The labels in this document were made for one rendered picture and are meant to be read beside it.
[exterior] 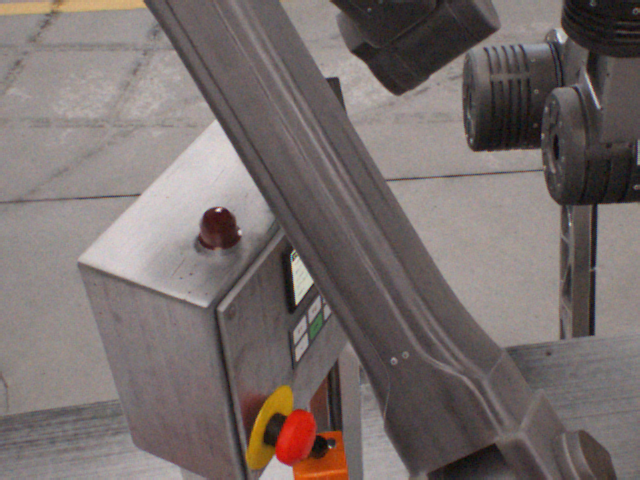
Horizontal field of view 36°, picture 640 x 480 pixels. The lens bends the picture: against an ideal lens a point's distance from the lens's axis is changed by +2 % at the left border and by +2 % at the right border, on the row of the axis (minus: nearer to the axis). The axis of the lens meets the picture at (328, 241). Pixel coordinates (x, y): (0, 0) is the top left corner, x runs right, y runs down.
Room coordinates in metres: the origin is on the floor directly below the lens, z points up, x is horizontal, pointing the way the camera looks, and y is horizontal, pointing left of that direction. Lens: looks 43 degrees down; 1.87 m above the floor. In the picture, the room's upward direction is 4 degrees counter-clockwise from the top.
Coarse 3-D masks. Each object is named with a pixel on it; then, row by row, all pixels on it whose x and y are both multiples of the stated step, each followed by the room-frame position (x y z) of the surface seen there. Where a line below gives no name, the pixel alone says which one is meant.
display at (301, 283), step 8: (288, 248) 0.44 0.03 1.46; (288, 256) 0.44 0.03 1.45; (296, 256) 0.44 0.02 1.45; (288, 264) 0.43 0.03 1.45; (296, 264) 0.44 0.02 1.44; (288, 272) 0.43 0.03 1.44; (296, 272) 0.44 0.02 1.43; (304, 272) 0.45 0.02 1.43; (288, 280) 0.43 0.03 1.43; (296, 280) 0.44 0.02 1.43; (304, 280) 0.45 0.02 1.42; (312, 280) 0.46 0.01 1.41; (288, 288) 0.43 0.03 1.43; (296, 288) 0.44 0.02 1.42; (304, 288) 0.45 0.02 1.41; (288, 296) 0.43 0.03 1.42; (296, 296) 0.44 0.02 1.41; (304, 296) 0.45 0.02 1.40; (288, 304) 0.43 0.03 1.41; (296, 304) 0.44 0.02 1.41
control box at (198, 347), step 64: (192, 192) 0.48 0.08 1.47; (256, 192) 0.47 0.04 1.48; (128, 256) 0.42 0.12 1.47; (192, 256) 0.42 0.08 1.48; (256, 256) 0.42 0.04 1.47; (128, 320) 0.41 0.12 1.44; (192, 320) 0.38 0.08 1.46; (256, 320) 0.40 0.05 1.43; (128, 384) 0.42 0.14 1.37; (192, 384) 0.39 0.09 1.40; (256, 384) 0.40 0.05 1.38; (320, 384) 0.46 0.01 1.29; (192, 448) 0.39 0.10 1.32; (256, 448) 0.39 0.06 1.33
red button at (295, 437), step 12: (300, 408) 0.41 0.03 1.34; (276, 420) 0.40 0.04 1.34; (288, 420) 0.39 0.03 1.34; (300, 420) 0.39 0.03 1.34; (312, 420) 0.40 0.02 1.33; (264, 432) 0.39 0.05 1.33; (276, 432) 0.39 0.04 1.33; (288, 432) 0.39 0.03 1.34; (300, 432) 0.39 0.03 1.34; (312, 432) 0.39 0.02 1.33; (276, 444) 0.38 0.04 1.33; (288, 444) 0.38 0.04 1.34; (300, 444) 0.38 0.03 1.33; (312, 444) 0.39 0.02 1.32; (276, 456) 0.38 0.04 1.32; (288, 456) 0.38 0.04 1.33; (300, 456) 0.38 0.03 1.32
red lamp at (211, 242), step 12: (204, 216) 0.43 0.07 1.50; (216, 216) 0.43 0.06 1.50; (228, 216) 0.43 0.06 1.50; (204, 228) 0.42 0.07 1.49; (216, 228) 0.42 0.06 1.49; (228, 228) 0.42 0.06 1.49; (204, 240) 0.42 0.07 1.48; (216, 240) 0.42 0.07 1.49; (228, 240) 0.42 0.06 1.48; (240, 240) 0.43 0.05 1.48; (204, 252) 0.42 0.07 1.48; (216, 252) 0.42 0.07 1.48; (228, 252) 0.42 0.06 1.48
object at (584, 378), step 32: (512, 352) 0.87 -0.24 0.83; (544, 352) 0.86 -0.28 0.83; (576, 352) 0.86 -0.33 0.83; (608, 352) 0.86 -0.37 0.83; (544, 384) 0.81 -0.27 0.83; (576, 384) 0.81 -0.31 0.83; (608, 384) 0.80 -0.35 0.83; (0, 416) 0.82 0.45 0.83; (32, 416) 0.81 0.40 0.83; (64, 416) 0.81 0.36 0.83; (96, 416) 0.81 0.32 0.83; (576, 416) 0.76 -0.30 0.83; (608, 416) 0.75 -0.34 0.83; (0, 448) 0.77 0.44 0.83; (32, 448) 0.76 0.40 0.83; (64, 448) 0.76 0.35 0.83; (96, 448) 0.76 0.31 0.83; (128, 448) 0.75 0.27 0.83; (384, 448) 0.72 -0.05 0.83; (608, 448) 0.71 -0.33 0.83
